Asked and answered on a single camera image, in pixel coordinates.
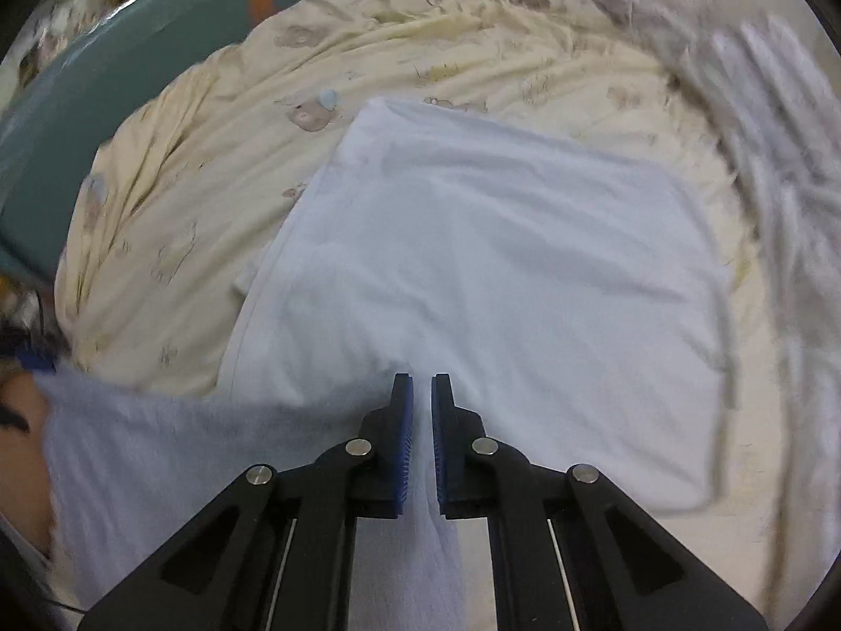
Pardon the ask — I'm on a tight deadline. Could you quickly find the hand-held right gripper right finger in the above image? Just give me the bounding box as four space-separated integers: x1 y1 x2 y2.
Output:
431 373 770 631

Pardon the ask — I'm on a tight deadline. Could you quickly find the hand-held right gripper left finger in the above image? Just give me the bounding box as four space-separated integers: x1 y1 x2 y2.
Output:
77 372 416 631

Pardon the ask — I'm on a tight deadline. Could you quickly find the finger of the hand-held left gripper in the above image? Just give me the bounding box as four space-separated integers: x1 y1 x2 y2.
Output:
13 348 63 375

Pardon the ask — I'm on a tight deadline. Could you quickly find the grey heathered top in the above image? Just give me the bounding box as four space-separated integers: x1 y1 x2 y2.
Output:
33 368 474 631

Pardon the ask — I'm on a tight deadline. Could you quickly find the white cartoon print T-shirt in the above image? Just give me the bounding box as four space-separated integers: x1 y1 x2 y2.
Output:
217 97 738 517

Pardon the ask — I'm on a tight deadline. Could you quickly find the teal upholstered furniture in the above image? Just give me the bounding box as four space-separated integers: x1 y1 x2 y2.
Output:
0 0 395 285

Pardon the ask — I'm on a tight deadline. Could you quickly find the cream bear print blanket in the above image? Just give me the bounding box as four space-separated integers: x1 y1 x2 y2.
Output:
53 0 809 631

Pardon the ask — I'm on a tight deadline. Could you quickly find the grey white crumpled duvet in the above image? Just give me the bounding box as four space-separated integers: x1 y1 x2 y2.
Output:
584 0 841 409

